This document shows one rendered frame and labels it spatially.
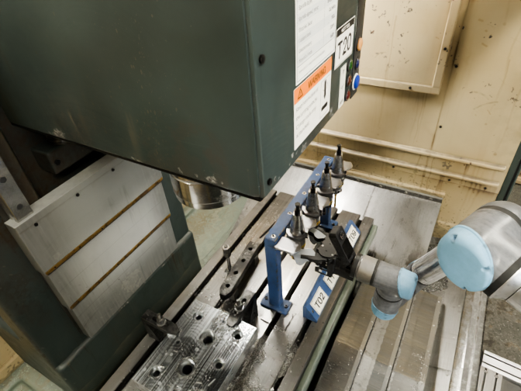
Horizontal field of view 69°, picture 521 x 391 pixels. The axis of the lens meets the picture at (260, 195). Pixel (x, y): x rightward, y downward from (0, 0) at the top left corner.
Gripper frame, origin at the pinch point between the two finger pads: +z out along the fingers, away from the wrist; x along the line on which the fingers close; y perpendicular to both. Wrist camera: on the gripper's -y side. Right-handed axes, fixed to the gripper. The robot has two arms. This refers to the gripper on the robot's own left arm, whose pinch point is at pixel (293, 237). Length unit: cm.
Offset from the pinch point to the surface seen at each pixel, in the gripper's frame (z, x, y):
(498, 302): -88, 107, 116
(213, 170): -1, -34, -47
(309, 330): -11.0, -9.4, 29.0
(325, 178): -1.0, 20.7, -8.1
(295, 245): -2.7, -4.7, -2.3
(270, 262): 4.1, -6.9, 6.7
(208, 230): 67, 39, 65
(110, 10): 13, -34, -69
